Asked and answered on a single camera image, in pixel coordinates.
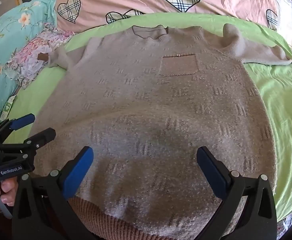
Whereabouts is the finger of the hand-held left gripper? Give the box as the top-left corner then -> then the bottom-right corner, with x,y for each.
0,128 -> 57,156
0,113 -> 36,137

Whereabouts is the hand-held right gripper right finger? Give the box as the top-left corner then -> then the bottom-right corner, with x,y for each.
196,146 -> 277,240

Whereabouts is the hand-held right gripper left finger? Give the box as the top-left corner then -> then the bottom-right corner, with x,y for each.
12,146 -> 94,240

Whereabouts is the beige knit sweater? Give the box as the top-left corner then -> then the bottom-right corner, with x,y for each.
29,23 -> 292,238

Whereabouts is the person's left hand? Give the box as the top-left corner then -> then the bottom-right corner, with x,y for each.
0,179 -> 19,209

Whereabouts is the purple floral pillow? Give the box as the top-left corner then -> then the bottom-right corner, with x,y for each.
5,22 -> 76,91

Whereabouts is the teal floral pillow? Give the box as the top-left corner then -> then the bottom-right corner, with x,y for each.
0,0 -> 64,124

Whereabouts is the green bed sheet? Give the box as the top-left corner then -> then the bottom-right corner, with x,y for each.
0,12 -> 292,227

